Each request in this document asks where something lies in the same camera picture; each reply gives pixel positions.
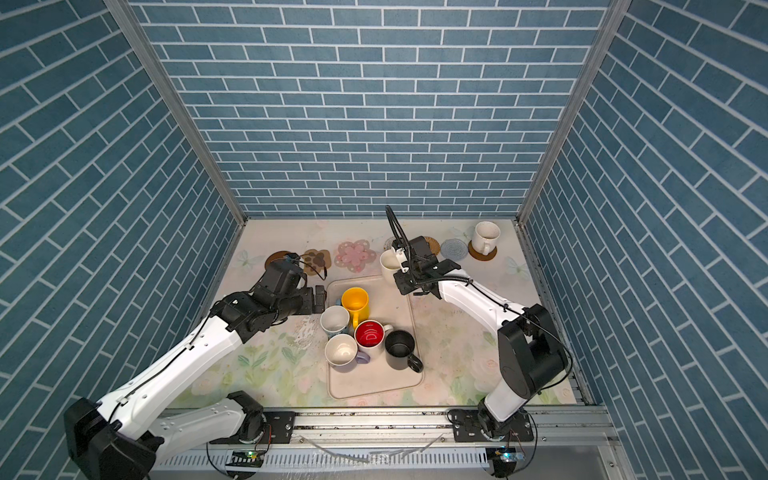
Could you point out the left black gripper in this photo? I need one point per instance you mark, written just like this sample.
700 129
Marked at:
311 306

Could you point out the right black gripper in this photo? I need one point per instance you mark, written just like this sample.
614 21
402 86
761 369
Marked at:
403 285

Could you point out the woven rattan round coaster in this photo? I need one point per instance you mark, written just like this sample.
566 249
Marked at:
433 244

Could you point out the light blue mug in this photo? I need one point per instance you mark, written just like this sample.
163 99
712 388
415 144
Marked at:
335 320

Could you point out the light blue round coaster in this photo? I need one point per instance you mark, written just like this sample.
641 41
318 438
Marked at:
454 249

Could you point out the cork paw print coaster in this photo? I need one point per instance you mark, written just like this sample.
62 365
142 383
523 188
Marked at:
316 262

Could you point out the yellow mug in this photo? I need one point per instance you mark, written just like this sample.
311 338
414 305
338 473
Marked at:
356 301

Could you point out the brown round coaster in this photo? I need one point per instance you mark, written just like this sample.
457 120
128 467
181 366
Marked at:
479 256
278 256

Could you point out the pink flower coaster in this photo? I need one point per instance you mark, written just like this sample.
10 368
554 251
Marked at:
355 256

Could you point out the white speckled mug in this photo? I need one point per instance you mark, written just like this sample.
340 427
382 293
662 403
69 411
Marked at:
486 236

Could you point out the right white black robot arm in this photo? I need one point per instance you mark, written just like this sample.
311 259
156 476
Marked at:
530 353

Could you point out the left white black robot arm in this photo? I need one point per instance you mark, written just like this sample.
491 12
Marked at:
123 435

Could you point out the beige plastic tray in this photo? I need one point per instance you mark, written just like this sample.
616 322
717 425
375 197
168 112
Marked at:
387 306

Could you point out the red mug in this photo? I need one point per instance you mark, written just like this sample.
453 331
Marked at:
370 335

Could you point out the black mug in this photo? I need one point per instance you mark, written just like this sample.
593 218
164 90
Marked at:
400 349

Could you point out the white mug purple handle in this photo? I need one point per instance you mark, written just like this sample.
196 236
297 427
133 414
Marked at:
342 351

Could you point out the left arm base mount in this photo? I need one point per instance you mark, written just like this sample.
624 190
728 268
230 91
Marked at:
277 428

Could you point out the aluminium front rail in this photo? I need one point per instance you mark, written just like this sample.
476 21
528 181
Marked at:
372 427

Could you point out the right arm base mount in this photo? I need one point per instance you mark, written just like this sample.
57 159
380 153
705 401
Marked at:
477 424

